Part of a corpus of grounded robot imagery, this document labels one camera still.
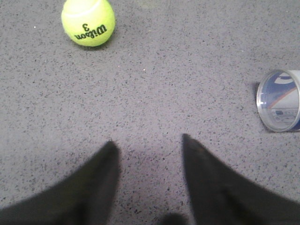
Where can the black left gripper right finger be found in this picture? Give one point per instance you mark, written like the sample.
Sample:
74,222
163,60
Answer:
220,196

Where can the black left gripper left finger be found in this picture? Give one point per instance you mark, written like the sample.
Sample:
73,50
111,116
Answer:
83,198

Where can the clear plastic tennis ball can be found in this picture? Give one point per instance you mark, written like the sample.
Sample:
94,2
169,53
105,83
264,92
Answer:
278,100

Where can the Wilson 3 tennis ball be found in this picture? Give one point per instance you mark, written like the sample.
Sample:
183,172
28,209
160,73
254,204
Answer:
88,22

